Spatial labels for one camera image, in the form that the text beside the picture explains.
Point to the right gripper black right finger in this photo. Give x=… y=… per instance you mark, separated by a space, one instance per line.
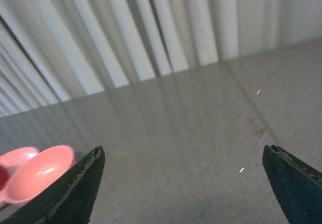
x=296 y=185

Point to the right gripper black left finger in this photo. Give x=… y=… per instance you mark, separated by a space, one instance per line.
x=70 y=199

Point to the red yellow apple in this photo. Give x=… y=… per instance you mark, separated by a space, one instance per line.
x=4 y=176

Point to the pink bowl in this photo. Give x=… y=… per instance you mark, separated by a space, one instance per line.
x=37 y=174

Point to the pink plate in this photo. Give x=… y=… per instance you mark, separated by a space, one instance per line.
x=17 y=156

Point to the white pleated curtain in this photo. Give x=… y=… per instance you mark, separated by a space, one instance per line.
x=57 y=50

